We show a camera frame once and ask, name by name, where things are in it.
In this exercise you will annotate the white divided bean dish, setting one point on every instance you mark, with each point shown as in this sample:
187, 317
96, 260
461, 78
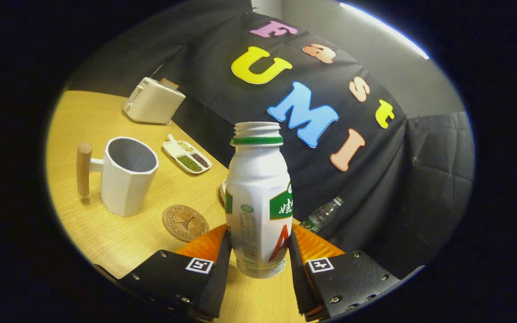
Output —
172, 148

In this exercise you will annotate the white round plate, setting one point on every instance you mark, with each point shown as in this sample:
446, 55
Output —
223, 193

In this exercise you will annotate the wooden table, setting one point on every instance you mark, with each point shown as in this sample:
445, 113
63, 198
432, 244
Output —
106, 237

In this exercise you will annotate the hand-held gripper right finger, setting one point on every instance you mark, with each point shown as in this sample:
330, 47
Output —
299, 282

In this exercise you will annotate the clear plastic water bottle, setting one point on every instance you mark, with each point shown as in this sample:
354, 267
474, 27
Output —
321, 217

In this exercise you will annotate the white juice bottle green label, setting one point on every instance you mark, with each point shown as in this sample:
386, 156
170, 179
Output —
254, 193

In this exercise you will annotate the cream toaster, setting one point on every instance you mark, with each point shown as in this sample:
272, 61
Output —
151, 105

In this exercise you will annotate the round cork coaster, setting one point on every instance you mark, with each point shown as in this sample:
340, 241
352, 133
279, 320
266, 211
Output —
182, 222

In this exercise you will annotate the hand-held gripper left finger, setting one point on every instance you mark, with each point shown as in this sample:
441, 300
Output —
218, 282

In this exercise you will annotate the brown toast slice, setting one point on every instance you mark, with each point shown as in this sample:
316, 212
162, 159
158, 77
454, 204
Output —
168, 84

